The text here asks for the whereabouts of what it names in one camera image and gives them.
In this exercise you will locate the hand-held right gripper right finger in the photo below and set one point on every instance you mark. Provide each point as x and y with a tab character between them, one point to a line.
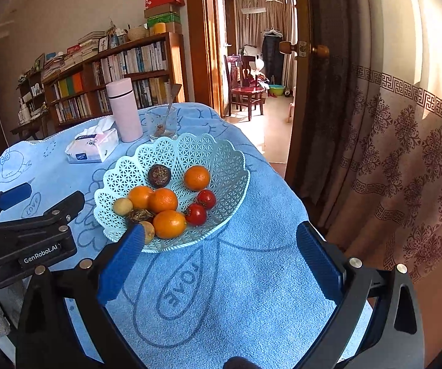
319	261

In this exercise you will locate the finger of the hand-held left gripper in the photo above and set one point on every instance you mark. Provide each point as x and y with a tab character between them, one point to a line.
13	196
57	213

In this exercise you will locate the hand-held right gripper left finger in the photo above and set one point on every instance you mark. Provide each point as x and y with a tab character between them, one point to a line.
123	261

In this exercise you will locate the yellowish brown round fruit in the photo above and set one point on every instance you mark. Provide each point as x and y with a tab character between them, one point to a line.
148	234

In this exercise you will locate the large dark passion fruit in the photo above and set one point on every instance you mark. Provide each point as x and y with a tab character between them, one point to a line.
138	216

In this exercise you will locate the small yellowish round fruit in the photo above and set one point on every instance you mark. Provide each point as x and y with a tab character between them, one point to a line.
121	206

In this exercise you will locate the large orange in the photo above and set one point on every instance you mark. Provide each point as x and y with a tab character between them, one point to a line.
163	200

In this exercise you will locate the red tomato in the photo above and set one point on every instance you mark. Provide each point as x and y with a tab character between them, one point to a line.
195	215
206	198

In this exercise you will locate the small dark passion fruit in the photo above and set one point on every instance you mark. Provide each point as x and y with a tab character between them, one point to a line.
158	175

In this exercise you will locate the light blue plastic fruit basket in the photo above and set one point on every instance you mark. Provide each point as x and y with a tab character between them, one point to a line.
225	188

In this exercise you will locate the soft tissue pack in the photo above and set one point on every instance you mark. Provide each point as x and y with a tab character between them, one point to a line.
90	148

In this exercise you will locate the blue printed towel blanket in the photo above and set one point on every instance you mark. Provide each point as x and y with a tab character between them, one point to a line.
236	288

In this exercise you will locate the small cluttered wooden shelf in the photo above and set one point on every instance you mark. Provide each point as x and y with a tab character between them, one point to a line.
32	96

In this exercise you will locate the pink thermos bottle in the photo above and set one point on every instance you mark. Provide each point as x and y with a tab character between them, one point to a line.
125	111

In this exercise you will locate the wooden door with knob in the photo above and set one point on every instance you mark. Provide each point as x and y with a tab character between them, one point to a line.
301	123

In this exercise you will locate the patterned beige curtain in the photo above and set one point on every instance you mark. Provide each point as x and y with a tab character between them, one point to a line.
397	142

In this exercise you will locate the stack of books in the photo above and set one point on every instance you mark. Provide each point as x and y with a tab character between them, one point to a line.
67	55

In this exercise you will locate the wooden bookshelf with books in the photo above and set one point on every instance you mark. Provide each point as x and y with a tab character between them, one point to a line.
128	69

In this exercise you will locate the metal spoon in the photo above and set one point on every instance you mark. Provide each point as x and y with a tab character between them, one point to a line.
172	98

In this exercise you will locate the green plastic basin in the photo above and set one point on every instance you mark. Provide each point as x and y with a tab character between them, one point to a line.
277	90

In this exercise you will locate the wooden chair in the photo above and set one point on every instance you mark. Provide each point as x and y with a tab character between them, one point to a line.
246	92

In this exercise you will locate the woven basket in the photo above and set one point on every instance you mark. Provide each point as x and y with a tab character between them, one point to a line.
137	34

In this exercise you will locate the dark hanging garment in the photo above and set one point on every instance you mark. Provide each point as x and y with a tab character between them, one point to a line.
273	59

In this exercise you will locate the green cardboard box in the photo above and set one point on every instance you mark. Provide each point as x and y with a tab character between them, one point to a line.
165	20

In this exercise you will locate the red cardboard box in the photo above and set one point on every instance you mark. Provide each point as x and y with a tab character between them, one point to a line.
165	0

